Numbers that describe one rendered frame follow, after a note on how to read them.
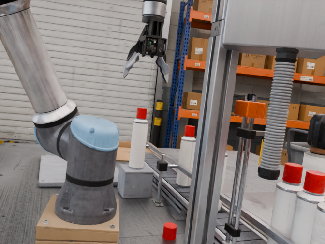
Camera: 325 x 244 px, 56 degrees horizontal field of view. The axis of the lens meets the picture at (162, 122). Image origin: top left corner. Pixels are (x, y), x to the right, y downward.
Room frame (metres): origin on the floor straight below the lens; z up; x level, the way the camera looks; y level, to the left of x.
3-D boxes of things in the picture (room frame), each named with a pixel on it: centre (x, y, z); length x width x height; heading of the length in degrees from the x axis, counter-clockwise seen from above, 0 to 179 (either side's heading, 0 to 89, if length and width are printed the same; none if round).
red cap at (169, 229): (0.74, -0.05, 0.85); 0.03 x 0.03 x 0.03
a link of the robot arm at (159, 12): (1.02, 0.06, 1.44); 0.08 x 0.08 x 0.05
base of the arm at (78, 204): (0.74, 0.17, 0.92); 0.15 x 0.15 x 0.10
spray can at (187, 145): (1.02, -0.09, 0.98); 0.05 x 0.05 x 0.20
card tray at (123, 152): (1.62, 0.14, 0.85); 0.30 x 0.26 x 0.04; 21
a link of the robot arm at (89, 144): (0.75, 0.17, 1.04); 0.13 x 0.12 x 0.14; 48
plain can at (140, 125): (1.03, 0.07, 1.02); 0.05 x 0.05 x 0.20
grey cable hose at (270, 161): (0.50, -0.18, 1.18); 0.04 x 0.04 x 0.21
